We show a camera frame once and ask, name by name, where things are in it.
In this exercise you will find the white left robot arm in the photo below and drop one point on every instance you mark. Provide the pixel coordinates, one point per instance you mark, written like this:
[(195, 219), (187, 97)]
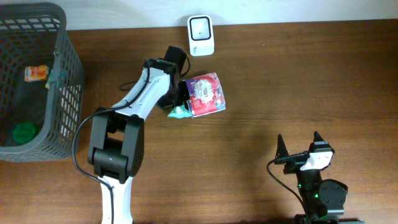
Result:
[(116, 149)]

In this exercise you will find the grey plastic mesh basket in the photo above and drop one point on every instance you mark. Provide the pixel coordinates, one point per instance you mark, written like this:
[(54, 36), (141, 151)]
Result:
[(32, 35)]

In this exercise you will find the teal toilet tissue wipes pack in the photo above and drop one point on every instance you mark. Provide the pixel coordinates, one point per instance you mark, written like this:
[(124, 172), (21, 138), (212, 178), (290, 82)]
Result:
[(180, 112)]

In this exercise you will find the green lid jar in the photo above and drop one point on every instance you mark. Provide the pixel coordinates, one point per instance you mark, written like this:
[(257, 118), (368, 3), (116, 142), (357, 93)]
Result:
[(24, 132)]

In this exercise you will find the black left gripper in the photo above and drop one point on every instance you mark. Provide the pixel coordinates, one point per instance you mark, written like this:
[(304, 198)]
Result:
[(171, 99)]

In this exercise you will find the red purple tissue pack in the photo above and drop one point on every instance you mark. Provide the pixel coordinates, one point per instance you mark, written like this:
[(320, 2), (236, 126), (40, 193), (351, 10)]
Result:
[(205, 95)]

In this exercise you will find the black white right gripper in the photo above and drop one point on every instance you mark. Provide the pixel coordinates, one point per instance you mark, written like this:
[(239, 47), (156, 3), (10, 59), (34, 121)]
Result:
[(292, 167)]

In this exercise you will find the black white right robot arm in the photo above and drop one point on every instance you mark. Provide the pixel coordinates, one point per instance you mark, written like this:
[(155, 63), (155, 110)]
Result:
[(322, 200)]

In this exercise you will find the orange tissue packet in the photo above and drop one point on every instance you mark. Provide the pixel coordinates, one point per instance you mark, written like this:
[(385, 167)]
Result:
[(37, 73)]

